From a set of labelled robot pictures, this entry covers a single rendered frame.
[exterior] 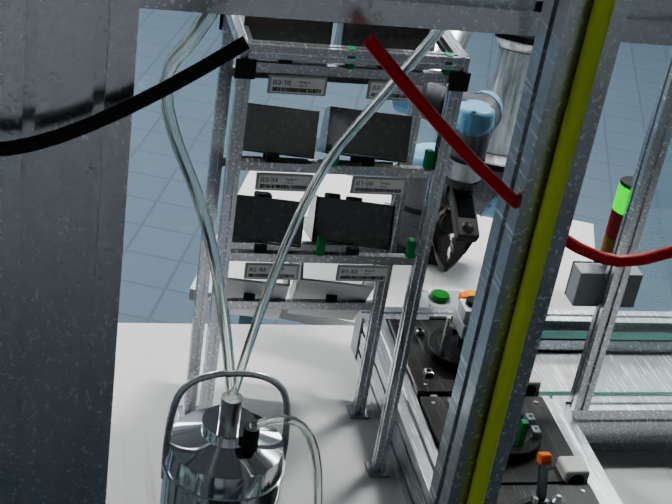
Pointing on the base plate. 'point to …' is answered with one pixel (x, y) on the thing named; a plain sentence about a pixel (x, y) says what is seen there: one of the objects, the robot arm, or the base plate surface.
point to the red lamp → (613, 224)
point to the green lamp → (620, 199)
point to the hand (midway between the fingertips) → (446, 267)
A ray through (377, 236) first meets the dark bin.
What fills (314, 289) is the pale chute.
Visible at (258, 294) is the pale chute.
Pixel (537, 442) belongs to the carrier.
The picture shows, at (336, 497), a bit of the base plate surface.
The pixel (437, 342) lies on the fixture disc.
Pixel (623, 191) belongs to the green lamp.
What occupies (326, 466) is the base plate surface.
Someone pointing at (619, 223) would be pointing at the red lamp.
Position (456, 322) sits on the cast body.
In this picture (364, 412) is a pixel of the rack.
